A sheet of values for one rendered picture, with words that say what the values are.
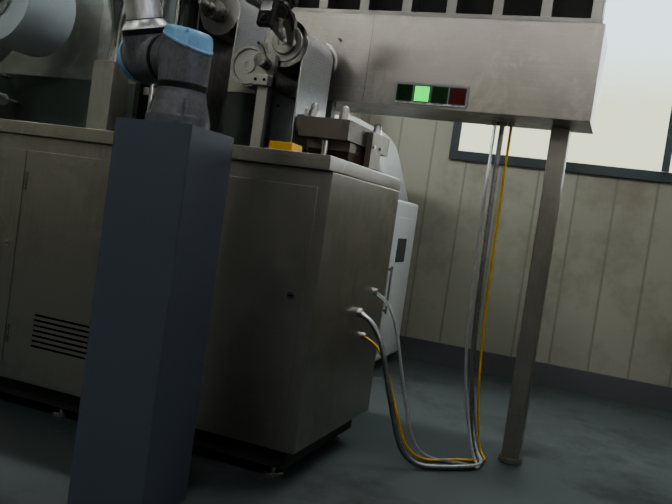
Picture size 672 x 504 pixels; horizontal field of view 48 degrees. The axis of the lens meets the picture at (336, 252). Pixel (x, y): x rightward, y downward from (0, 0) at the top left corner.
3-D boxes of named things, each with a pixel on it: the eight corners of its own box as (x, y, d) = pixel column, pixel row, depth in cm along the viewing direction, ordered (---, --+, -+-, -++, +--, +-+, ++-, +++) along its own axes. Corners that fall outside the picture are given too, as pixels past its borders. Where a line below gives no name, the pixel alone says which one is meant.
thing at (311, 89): (291, 128, 231) (300, 67, 230) (320, 139, 253) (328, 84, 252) (293, 128, 231) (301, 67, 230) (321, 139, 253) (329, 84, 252)
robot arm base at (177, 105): (188, 125, 167) (194, 80, 166) (130, 119, 172) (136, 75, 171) (220, 135, 181) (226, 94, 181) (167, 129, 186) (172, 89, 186)
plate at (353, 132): (297, 135, 226) (300, 114, 225) (343, 152, 263) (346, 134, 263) (347, 140, 220) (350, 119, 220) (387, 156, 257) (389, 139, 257)
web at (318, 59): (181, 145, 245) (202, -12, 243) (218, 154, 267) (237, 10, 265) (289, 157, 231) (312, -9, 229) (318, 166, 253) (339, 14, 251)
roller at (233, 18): (197, 33, 243) (203, -10, 243) (235, 53, 267) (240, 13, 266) (236, 35, 238) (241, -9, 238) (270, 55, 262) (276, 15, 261)
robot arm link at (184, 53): (177, 79, 168) (185, 17, 167) (142, 79, 176) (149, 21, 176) (219, 90, 177) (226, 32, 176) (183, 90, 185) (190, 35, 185)
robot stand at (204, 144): (139, 526, 168) (192, 124, 164) (66, 503, 175) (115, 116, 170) (186, 499, 187) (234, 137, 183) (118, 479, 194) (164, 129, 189)
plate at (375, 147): (362, 166, 236) (367, 131, 235) (372, 170, 245) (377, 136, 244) (370, 167, 235) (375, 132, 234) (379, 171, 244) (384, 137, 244)
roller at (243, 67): (228, 82, 238) (233, 44, 237) (264, 98, 262) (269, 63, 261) (262, 85, 234) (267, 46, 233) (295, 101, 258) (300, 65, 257)
